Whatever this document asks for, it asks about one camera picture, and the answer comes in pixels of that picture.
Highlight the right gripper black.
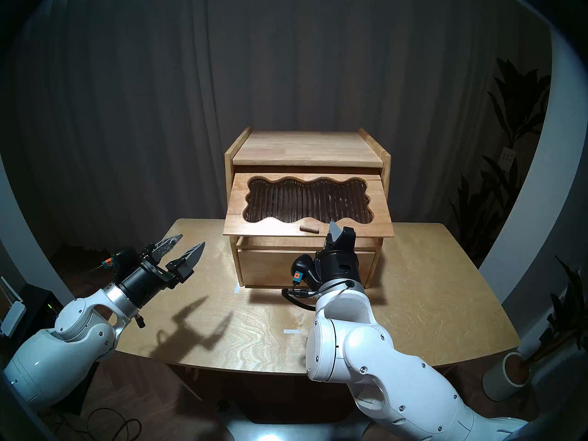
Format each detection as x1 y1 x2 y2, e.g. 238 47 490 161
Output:
315 222 363 287

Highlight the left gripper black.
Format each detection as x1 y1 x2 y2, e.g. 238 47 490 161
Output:
119 235 205 306

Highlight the wooden door with ribbed glass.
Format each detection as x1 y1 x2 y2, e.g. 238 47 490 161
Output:
223 173 396 238

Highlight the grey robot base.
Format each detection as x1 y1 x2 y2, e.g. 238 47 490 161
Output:
216 401 373 441

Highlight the wooden cabinet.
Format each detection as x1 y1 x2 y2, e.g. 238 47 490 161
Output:
224 127 392 289

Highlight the black computer tower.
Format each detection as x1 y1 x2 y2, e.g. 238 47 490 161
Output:
0 284 104 415

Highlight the grey pleated curtain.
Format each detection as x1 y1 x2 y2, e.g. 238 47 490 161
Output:
0 0 552 261

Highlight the white router box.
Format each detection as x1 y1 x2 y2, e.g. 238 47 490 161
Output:
0 300 27 337

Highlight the white round plant pot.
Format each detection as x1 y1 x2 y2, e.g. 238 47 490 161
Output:
482 351 531 401

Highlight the tall dark leafy plant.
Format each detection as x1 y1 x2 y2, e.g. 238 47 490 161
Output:
450 57 552 266

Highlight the leafy plant in white pot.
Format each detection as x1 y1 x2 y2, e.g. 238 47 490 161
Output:
524 256 588 367

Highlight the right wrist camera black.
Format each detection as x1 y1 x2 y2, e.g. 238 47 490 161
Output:
293 255 318 287

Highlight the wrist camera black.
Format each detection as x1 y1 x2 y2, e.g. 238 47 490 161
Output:
293 255 318 287
102 247 138 280

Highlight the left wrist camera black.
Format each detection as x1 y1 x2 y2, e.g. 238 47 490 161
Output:
102 247 138 280

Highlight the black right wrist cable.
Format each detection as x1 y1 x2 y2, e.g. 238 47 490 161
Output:
281 279 354 312

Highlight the thin floor cable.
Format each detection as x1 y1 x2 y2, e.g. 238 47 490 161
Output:
87 408 143 441

